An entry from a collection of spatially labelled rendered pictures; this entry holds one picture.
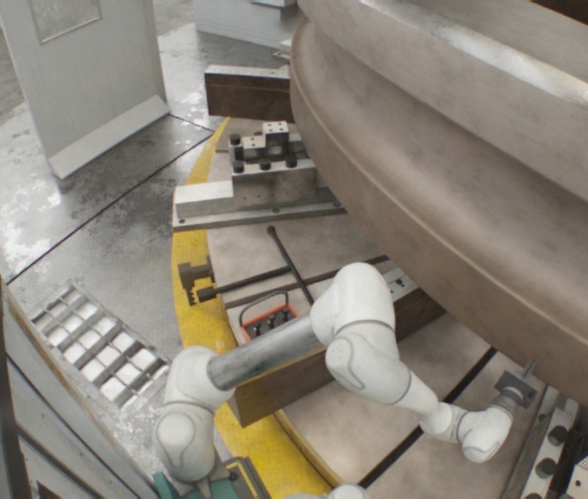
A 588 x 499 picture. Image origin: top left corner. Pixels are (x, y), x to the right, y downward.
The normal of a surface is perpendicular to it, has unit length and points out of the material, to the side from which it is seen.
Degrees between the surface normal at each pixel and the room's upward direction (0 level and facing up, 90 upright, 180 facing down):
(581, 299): 50
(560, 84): 45
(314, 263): 0
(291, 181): 90
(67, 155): 37
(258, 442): 0
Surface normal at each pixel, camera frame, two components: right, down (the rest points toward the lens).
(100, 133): 0.49, -0.30
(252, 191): 0.16, 0.71
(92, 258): 0.00, -0.70
